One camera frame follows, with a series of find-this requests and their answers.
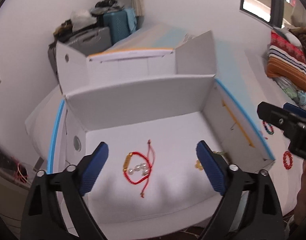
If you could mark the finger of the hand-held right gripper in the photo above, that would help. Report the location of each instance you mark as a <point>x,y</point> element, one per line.
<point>295,108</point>
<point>272,116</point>

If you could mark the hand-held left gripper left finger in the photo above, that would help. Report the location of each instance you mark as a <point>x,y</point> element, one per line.
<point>94,170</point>

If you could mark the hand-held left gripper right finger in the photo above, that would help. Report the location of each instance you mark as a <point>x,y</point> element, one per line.
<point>213,170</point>

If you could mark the pearl bead cluster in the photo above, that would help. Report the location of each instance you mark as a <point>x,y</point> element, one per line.
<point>131,172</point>

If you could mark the blue and white cardboard box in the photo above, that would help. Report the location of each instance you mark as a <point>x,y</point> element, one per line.
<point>168,130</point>

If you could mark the floral quilt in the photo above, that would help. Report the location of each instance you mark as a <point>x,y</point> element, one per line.
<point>295,95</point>

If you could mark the pile of folded blankets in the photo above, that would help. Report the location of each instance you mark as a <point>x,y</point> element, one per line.
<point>287,65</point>

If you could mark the brown blanket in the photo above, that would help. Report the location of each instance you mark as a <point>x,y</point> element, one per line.
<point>305,37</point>

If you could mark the grey pillow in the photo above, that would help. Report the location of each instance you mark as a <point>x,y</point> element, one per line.
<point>290,36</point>

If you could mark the window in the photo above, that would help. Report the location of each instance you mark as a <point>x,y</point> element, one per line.
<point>257,0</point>

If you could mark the grey suitcase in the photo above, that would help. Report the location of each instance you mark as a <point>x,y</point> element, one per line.
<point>93,40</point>

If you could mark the dark bag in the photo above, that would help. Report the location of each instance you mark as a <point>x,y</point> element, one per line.
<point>63,30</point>

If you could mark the teal suitcase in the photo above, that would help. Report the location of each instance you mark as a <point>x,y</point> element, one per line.
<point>116,27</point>

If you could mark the white plastic bag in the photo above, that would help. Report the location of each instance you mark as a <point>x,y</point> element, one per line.
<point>80,17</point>

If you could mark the dark clutter on suitcase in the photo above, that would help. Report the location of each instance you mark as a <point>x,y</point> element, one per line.
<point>105,6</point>

